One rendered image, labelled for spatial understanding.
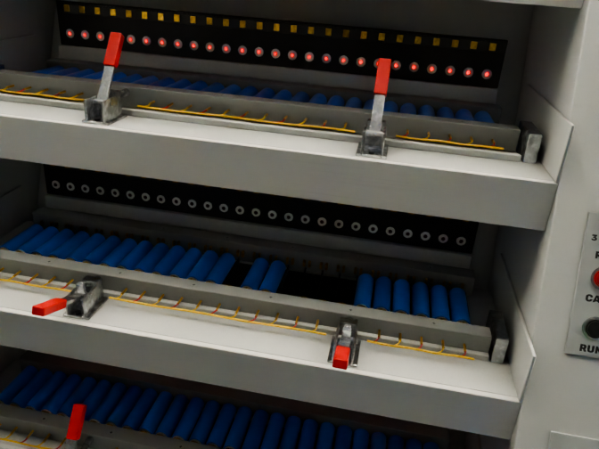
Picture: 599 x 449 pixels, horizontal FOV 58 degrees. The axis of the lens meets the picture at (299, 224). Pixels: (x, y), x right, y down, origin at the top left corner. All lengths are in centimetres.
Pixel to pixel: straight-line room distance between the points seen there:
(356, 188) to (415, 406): 21
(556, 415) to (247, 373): 28
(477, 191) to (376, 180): 9
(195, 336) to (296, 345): 10
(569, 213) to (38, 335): 51
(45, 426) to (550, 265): 56
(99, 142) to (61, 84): 12
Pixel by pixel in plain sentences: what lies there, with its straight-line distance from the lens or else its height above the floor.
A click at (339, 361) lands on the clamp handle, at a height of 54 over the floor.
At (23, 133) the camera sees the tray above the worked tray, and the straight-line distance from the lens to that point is 61.
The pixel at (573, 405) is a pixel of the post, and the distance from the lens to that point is 55.
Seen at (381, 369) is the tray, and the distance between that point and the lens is 53.
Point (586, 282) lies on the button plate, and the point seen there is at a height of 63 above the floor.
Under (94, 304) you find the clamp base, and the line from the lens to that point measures 60.
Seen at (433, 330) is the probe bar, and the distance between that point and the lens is 55.
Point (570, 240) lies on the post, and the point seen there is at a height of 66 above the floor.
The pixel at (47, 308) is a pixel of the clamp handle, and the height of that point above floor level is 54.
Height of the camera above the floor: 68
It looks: 5 degrees down
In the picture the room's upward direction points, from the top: 7 degrees clockwise
